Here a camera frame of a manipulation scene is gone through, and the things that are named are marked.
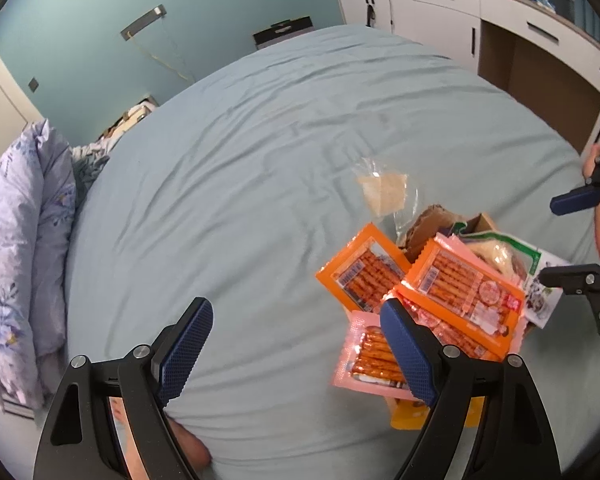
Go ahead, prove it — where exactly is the green floral pillow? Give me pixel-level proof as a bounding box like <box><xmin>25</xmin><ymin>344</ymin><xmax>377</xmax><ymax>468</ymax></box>
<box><xmin>70</xmin><ymin>141</ymin><xmax>112</xmax><ymax>206</ymax></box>

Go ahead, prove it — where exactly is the orange spicy stick packet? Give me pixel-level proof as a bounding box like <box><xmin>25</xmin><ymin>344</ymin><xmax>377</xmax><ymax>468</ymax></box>
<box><xmin>314</xmin><ymin>223</ymin><xmax>415</xmax><ymax>317</ymax></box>
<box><xmin>396</xmin><ymin>232</ymin><xmax>527</xmax><ymax>362</ymax></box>

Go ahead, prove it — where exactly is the cluttered bedside table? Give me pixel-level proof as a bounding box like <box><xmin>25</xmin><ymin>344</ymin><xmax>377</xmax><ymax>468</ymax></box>
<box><xmin>96</xmin><ymin>94</ymin><xmax>159</xmax><ymax>143</ymax></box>

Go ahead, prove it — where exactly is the black box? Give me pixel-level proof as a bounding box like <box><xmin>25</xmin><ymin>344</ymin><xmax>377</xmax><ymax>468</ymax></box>
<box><xmin>252</xmin><ymin>16</ymin><xmax>314</xmax><ymax>51</ymax></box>

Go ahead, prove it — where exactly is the thin hanging cable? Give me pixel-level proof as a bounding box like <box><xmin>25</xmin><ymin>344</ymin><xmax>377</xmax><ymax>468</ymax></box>
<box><xmin>130</xmin><ymin>15</ymin><xmax>197</xmax><ymax>83</ymax></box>

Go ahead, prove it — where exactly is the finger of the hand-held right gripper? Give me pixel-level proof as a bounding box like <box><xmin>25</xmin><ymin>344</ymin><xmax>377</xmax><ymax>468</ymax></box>
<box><xmin>550</xmin><ymin>152</ymin><xmax>600</xmax><ymax>217</ymax></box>
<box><xmin>536</xmin><ymin>261</ymin><xmax>600</xmax><ymax>337</ymax></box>

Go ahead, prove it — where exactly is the white door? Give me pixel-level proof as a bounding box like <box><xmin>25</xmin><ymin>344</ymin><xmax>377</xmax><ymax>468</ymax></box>
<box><xmin>0</xmin><ymin>42</ymin><xmax>47</xmax><ymax>171</ymax></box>

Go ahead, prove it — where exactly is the green and white snack packet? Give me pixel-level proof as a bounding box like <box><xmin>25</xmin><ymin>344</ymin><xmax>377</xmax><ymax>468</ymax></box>
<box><xmin>452</xmin><ymin>222</ymin><xmax>572</xmax><ymax>330</ymax></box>

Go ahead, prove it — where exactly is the purple floral duvet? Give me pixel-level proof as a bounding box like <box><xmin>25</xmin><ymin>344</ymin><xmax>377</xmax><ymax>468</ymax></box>
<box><xmin>0</xmin><ymin>119</ymin><xmax>78</xmax><ymax>411</ymax></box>

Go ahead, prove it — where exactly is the yellow chicken drumstick packet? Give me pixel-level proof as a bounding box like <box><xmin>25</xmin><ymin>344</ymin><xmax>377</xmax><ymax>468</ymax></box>
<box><xmin>390</xmin><ymin>396</ymin><xmax>485</xmax><ymax>432</ymax></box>

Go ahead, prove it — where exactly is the clear plastic wrapper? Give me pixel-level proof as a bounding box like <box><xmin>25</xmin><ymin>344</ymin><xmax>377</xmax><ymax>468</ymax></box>
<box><xmin>354</xmin><ymin>156</ymin><xmax>422</xmax><ymax>233</ymax></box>

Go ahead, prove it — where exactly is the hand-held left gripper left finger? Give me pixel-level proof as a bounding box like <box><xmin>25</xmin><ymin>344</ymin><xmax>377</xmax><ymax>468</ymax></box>
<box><xmin>32</xmin><ymin>296</ymin><xmax>215</xmax><ymax>480</ymax></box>

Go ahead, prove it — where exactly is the white drawer cabinet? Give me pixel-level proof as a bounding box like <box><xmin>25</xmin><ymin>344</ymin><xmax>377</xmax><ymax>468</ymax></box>
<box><xmin>330</xmin><ymin>0</ymin><xmax>600</xmax><ymax>157</ymax></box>

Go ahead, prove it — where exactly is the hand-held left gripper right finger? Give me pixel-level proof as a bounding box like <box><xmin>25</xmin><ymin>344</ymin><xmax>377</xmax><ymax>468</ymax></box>
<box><xmin>379</xmin><ymin>297</ymin><xmax>562</xmax><ymax>480</ymax></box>

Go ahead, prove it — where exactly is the pink spicy stick packet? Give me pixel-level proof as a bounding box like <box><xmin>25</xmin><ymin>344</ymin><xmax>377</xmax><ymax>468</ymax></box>
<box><xmin>412</xmin><ymin>302</ymin><xmax>488</xmax><ymax>361</ymax></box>
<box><xmin>331</xmin><ymin>309</ymin><xmax>416</xmax><ymax>402</ymax></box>

